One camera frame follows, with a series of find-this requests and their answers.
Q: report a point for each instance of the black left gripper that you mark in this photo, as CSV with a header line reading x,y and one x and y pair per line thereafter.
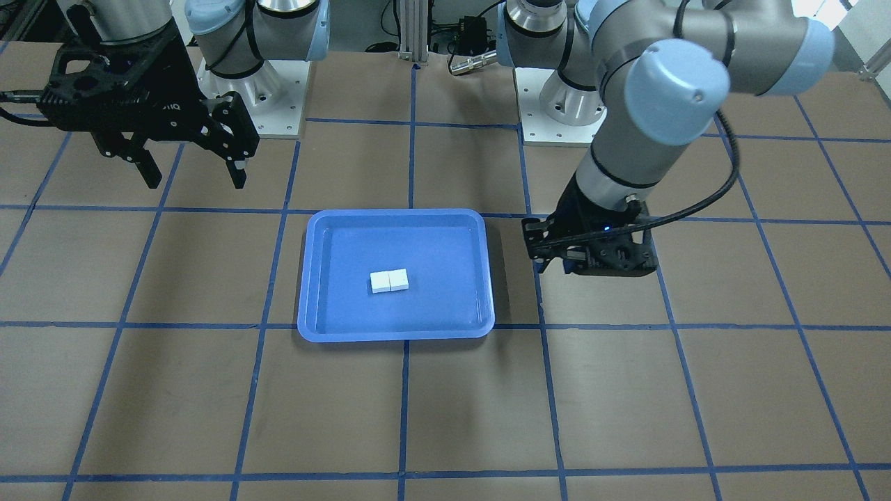
x,y
572,207

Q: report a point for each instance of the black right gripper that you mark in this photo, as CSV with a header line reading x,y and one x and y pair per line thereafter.
x,y
169,85

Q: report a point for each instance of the white block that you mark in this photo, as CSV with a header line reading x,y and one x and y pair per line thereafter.
x,y
380,282
398,279

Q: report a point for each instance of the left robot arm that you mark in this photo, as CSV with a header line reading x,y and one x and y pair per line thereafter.
x,y
663,74

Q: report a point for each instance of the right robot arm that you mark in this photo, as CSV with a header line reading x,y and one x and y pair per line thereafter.
x,y
235,37

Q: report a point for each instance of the blue plastic tray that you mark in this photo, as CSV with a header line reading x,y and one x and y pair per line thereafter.
x,y
444,251

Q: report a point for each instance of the silver metal cylinder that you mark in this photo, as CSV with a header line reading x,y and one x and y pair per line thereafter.
x,y
473,63

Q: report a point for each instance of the black power adapter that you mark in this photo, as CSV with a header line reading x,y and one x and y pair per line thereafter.
x,y
471,36

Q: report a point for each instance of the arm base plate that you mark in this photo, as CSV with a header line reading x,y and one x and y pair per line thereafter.
x,y
553,113
278,104

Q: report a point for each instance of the aluminium frame post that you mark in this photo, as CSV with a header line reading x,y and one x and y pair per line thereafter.
x,y
413,31

